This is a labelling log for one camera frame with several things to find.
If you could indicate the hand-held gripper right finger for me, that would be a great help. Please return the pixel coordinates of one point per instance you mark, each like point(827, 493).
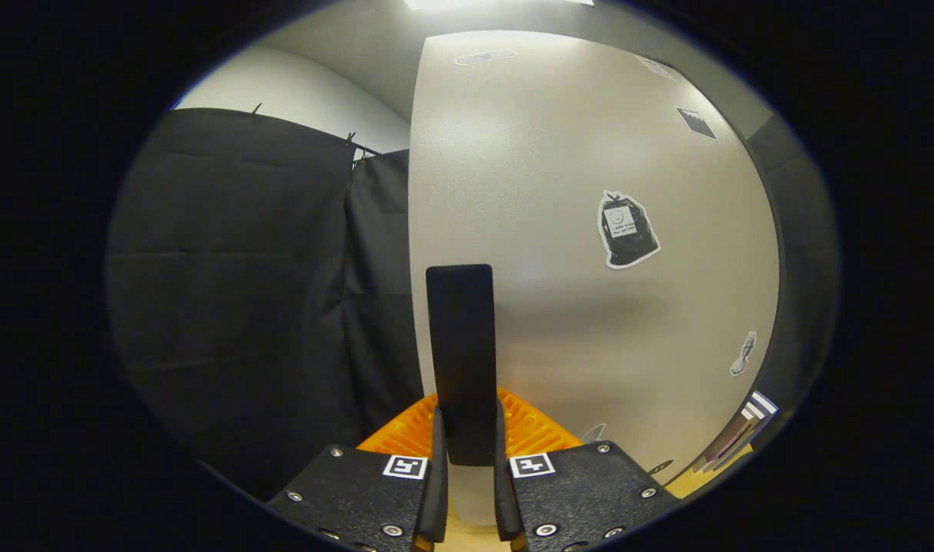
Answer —
point(504, 498)

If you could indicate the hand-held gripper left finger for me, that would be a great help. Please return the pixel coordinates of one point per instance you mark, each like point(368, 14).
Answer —
point(439, 491)

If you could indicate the beige cabinet door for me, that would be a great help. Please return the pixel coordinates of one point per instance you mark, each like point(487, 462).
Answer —
point(551, 153)

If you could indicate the brown covered book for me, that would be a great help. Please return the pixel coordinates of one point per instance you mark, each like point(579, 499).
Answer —
point(720, 448)

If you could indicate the black backdrop cloth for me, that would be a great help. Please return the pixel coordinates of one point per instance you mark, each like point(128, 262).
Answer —
point(229, 307)

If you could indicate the large ceiling light panel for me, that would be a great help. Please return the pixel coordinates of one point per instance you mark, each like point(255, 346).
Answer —
point(452, 3)

